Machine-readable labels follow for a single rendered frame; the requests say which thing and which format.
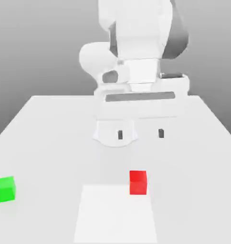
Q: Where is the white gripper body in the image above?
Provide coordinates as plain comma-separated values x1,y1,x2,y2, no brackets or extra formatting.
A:
94,87,190,120

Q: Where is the small red cube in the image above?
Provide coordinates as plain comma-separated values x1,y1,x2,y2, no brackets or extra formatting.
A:
129,170,147,195

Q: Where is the small green cube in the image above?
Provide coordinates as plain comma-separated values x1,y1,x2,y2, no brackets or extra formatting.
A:
0,176,16,204

